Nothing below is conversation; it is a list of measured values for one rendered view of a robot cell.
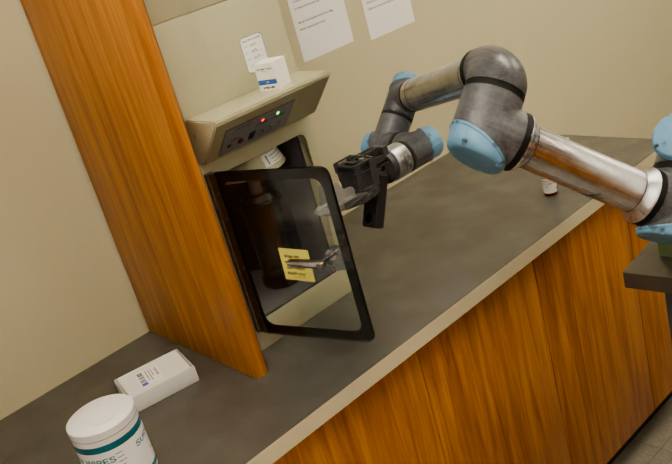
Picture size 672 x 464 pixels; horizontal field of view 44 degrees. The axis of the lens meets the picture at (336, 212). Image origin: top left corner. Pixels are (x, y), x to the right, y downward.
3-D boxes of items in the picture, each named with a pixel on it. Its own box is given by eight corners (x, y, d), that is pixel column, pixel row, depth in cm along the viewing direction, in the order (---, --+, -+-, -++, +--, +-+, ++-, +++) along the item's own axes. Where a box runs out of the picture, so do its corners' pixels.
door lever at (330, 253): (301, 258, 173) (297, 247, 172) (338, 259, 168) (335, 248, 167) (287, 271, 169) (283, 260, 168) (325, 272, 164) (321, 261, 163)
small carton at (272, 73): (260, 91, 179) (252, 65, 177) (273, 84, 183) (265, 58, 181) (279, 89, 176) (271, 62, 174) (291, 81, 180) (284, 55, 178)
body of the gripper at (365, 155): (329, 165, 172) (369, 143, 179) (339, 202, 175) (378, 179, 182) (354, 167, 166) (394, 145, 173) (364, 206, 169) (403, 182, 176)
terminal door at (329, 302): (263, 331, 190) (210, 171, 176) (376, 341, 173) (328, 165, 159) (261, 333, 190) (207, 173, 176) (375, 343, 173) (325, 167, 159)
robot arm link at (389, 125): (390, 126, 199) (423, 126, 190) (375, 169, 197) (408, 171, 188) (368, 112, 194) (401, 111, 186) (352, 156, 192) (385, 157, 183)
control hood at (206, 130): (198, 165, 176) (183, 121, 172) (309, 111, 194) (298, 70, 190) (228, 169, 167) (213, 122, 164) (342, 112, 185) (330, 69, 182)
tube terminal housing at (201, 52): (203, 328, 211) (96, 33, 184) (297, 270, 229) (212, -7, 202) (261, 351, 192) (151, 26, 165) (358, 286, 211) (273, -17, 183)
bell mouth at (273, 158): (200, 180, 198) (192, 159, 196) (256, 152, 208) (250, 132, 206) (242, 187, 185) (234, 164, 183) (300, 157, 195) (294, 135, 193)
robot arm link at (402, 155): (392, 173, 184) (419, 175, 178) (378, 181, 182) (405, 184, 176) (384, 141, 182) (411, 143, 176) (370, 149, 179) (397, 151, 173)
